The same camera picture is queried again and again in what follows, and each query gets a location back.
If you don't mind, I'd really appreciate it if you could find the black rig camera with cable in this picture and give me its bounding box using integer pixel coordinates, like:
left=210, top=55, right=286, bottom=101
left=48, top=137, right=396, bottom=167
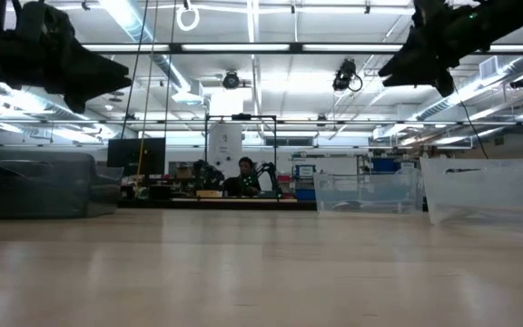
left=331, top=57, right=364, bottom=94

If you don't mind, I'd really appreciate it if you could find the white panel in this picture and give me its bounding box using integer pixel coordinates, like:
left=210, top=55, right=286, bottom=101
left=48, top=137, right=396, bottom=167
left=208, top=122, right=243, bottom=183

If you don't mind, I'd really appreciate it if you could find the person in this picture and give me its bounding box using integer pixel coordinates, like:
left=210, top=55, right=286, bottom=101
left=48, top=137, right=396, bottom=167
left=222, top=156, right=262, bottom=199

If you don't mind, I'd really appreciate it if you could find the clear plastic container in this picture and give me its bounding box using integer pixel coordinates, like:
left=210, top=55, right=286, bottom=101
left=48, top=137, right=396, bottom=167
left=311, top=170, right=425, bottom=215
left=419, top=126, right=523, bottom=237

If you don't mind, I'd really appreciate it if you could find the black monitor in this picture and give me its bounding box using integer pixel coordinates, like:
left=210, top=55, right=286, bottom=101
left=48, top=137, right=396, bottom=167
left=106, top=137, right=166, bottom=177

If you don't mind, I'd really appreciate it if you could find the black crossbar with light strips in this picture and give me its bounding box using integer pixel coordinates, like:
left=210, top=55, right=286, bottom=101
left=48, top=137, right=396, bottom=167
left=82, top=42, right=408, bottom=56

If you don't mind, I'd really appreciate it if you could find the white cable loop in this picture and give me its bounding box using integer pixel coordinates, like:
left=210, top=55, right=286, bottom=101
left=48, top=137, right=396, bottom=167
left=175, top=3, right=201, bottom=33

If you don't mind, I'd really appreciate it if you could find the round black ceiling fixture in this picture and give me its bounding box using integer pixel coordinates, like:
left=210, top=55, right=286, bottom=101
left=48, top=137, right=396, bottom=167
left=222, top=70, right=242, bottom=91

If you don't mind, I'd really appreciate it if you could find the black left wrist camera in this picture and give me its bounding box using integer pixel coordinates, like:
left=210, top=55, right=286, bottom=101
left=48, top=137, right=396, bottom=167
left=14, top=0, right=74, bottom=47

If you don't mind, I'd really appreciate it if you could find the dark grey plastic bin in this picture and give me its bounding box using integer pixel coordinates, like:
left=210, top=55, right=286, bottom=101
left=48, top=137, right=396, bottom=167
left=0, top=148, right=125, bottom=221

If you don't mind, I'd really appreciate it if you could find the blue storage bin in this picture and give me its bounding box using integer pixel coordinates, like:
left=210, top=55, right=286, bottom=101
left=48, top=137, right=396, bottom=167
left=370, top=156, right=403, bottom=174

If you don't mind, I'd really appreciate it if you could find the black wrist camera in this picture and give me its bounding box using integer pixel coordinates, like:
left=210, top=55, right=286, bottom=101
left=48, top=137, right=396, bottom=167
left=411, top=0, right=471, bottom=34
left=14, top=0, right=74, bottom=47

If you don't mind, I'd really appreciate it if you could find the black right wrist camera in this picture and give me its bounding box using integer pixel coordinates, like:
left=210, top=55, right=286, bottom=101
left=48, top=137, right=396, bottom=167
left=411, top=0, right=471, bottom=34

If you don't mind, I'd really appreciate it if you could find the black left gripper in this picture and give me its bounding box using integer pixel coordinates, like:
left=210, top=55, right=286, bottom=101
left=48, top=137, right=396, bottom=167
left=0, top=35, right=133, bottom=115

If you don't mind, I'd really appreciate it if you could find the white air vent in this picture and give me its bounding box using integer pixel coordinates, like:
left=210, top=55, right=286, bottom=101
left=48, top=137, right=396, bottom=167
left=479, top=54, right=500, bottom=81

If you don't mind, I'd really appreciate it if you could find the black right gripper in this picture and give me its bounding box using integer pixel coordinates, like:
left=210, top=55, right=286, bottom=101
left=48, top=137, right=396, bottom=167
left=377, top=0, right=523, bottom=98

